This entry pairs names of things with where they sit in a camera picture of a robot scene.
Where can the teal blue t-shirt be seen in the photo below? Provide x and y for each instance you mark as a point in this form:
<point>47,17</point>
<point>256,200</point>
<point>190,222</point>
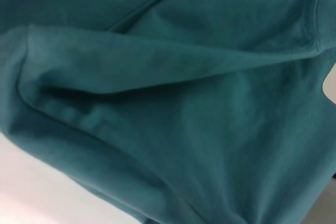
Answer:
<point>157,90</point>

